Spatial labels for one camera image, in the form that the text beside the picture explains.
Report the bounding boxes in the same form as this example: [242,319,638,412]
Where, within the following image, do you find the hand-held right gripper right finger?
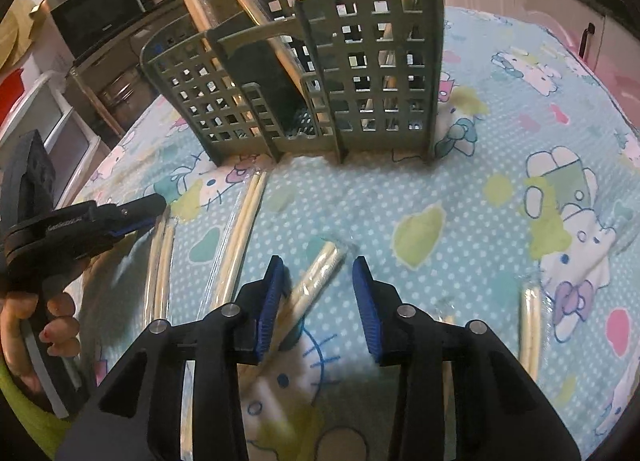
[351,256,583,461]

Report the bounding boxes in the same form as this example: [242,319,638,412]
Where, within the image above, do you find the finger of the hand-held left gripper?
[87,227,152,262]
[97,193,167,237]

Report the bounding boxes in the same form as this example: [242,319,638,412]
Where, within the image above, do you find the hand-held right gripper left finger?
[55,256,291,461]

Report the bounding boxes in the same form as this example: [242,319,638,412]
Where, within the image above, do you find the green plastic utensil holder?
[140,0,446,166]

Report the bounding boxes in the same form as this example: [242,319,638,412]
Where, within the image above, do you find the person's left hand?
[0,291,81,394]

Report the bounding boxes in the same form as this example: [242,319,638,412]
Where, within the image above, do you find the plastic drawer unit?
[0,72,111,206]

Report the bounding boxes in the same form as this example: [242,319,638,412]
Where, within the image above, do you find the wooden pole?
[67,68,128,139]

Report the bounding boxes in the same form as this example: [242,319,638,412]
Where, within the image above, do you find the steel stockpot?
[97,66,151,116]

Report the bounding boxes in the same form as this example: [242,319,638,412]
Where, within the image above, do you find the blue cartoon printed blanket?
[75,6,640,461]

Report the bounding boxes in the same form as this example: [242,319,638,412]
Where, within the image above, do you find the wooden shelf rack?
[65,0,201,142]

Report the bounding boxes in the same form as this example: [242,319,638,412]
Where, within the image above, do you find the red plastic basin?
[0,66,28,116]

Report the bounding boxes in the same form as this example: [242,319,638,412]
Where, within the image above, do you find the black microwave oven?
[50,0,147,62]

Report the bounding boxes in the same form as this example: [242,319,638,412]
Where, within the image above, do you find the round bamboo tray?
[0,0,41,72]

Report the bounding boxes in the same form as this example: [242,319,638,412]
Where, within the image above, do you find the pink blanket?
[565,26,640,152]

